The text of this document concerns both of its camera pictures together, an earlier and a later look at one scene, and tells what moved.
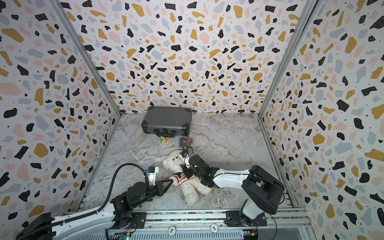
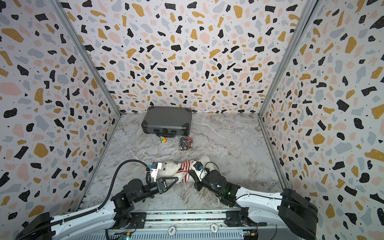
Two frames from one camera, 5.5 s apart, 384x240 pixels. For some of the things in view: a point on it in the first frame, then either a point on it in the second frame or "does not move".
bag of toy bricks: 186,143 does not move
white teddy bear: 193,188 → 170,168
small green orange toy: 163,139 does not move
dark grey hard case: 167,121 does not move
